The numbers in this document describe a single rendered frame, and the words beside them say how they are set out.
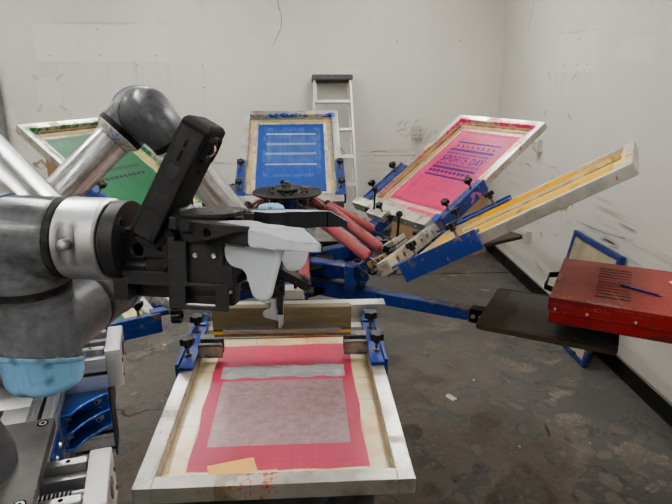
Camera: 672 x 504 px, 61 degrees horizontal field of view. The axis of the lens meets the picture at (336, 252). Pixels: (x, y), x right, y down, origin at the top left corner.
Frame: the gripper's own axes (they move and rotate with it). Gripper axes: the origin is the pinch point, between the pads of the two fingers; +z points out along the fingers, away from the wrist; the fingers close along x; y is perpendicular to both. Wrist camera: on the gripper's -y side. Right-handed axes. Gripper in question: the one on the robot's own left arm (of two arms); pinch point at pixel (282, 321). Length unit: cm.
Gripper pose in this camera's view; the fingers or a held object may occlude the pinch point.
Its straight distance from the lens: 173.0
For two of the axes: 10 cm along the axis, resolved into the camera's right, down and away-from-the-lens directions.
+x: 0.6, 3.0, -9.5
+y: -10.0, 0.1, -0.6
